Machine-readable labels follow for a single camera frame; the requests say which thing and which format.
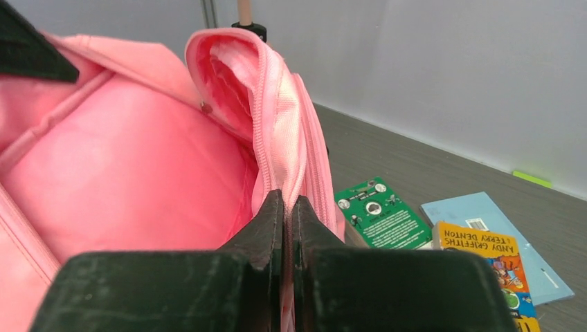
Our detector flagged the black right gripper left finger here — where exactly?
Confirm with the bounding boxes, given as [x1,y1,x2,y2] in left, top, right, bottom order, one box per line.
[31,190,285,331]

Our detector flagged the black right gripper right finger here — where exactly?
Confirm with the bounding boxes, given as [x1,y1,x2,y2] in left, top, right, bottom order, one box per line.
[291,196,515,331]

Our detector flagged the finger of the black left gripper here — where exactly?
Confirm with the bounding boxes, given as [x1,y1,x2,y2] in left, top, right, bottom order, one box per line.
[1,1,80,83]

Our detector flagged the pink student backpack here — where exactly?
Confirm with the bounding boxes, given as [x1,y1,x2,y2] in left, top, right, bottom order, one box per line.
[1,28,345,331]

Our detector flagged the yellow treehouse paperback book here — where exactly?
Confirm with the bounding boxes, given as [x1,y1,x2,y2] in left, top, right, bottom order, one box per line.
[432,221,541,331]

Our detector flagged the green paperback book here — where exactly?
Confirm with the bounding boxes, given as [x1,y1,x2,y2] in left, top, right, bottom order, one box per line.
[334,177,432,250]

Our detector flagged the light blue thin notebook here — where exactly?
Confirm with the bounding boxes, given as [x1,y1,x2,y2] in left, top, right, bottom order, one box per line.
[419,191,576,307]

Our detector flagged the green tape strip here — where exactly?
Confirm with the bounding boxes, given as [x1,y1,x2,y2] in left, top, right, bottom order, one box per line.
[512,170,553,189]

